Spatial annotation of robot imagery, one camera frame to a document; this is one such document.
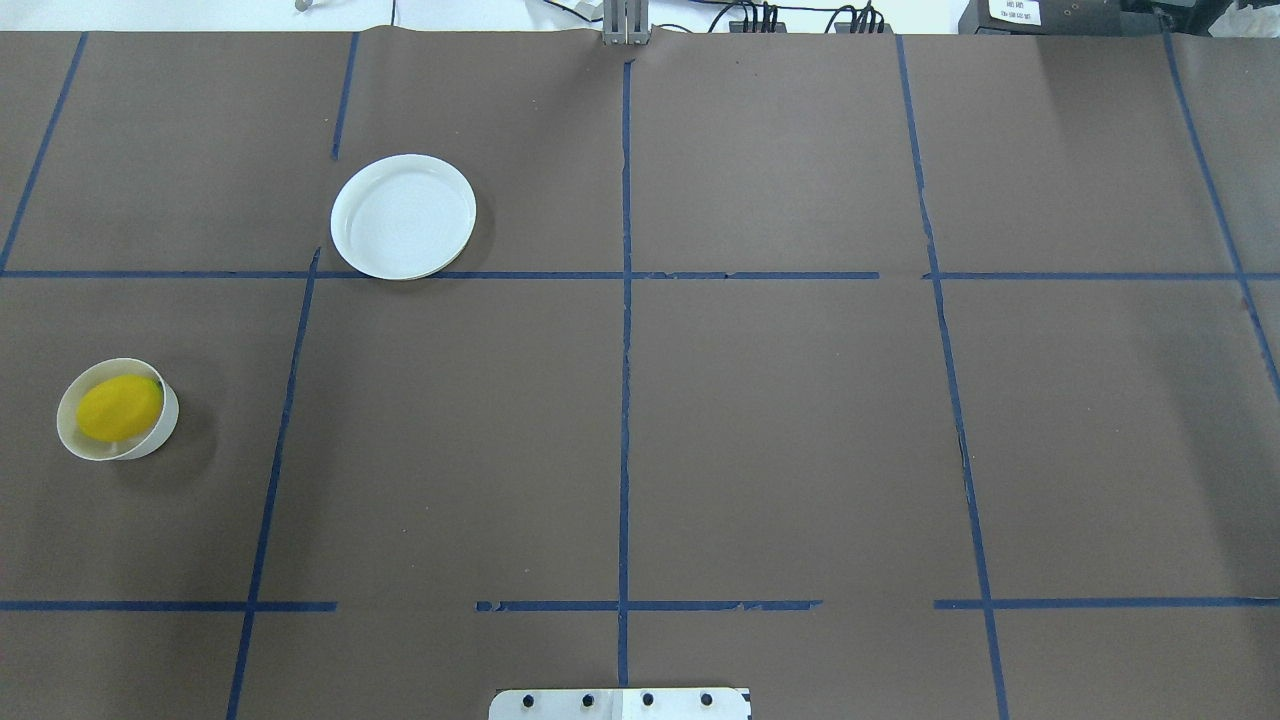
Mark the yellow lemon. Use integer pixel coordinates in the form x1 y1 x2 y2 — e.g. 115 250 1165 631
76 374 164 443

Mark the white plate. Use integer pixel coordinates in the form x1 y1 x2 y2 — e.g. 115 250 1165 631
329 154 477 281

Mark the white bowl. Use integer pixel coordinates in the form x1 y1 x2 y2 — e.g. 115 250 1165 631
55 357 180 462

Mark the orange black connector board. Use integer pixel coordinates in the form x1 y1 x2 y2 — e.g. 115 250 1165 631
727 1 787 35

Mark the black computer box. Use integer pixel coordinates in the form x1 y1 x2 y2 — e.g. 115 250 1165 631
957 1 1164 37

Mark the aluminium frame post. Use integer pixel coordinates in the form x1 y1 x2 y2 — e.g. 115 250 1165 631
600 0 652 46

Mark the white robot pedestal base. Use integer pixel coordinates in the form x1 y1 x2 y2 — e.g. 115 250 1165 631
488 687 753 719

